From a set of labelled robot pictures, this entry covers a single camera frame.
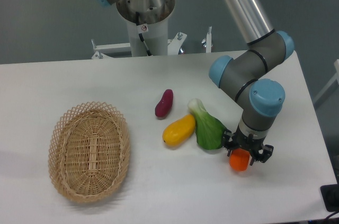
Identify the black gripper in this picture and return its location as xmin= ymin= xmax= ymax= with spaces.
xmin=221 ymin=126 xmax=274 ymax=166

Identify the orange toy fruit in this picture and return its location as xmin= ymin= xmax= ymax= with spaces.
xmin=229 ymin=148 xmax=250 ymax=172

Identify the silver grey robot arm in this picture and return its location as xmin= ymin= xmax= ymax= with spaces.
xmin=98 ymin=0 xmax=294 ymax=163

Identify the green bok choy toy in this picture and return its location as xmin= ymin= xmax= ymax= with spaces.
xmin=188 ymin=98 xmax=227 ymax=150

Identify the yellow mango toy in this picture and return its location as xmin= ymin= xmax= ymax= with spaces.
xmin=162 ymin=114 xmax=195 ymax=147

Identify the purple sweet potato toy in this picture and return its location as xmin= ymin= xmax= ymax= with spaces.
xmin=155 ymin=89 xmax=174 ymax=118

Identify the black device at table corner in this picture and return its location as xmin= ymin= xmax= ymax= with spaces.
xmin=320 ymin=184 xmax=338 ymax=212

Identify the woven wicker basket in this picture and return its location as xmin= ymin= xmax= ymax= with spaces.
xmin=48 ymin=102 xmax=130 ymax=203

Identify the white metal frame leg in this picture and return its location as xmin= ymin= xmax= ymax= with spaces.
xmin=313 ymin=59 xmax=338 ymax=109

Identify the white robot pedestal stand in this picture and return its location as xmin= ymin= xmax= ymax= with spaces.
xmin=91 ymin=20 xmax=215 ymax=59

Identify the black base cable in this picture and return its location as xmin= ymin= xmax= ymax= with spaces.
xmin=135 ymin=11 xmax=153 ymax=57

